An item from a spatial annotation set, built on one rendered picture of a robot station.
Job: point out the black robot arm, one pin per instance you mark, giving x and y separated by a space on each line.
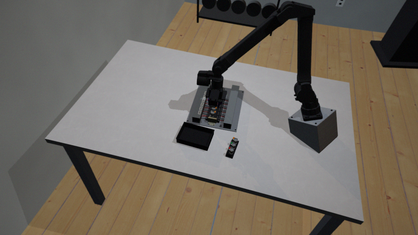
304 93

